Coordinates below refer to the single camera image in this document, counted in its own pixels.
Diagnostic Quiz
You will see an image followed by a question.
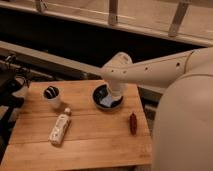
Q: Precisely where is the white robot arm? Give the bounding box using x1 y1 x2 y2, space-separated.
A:
101 47 213 171

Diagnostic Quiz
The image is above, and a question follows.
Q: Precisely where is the black round bowl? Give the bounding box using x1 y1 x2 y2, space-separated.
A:
92 84 123 110

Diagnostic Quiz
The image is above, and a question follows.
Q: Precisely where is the blue cloth in bowl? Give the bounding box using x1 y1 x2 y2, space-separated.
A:
100 94 113 107

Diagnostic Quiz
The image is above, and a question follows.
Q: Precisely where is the white cup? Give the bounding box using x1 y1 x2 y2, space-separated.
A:
43 86 63 110

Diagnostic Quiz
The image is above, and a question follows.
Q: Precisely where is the wooden board table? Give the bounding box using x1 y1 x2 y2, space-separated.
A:
0 80 152 171

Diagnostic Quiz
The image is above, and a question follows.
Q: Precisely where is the black object in cup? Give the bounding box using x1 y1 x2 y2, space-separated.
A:
44 86 59 99

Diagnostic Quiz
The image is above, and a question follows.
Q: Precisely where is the white plastic bottle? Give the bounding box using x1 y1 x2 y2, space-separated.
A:
49 107 71 145

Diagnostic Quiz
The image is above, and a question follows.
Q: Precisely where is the black equipment at left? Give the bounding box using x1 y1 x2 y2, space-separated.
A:
0 54 30 162

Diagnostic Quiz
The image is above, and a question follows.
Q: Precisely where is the metal railing frame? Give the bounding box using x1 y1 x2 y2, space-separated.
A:
0 0 213 47

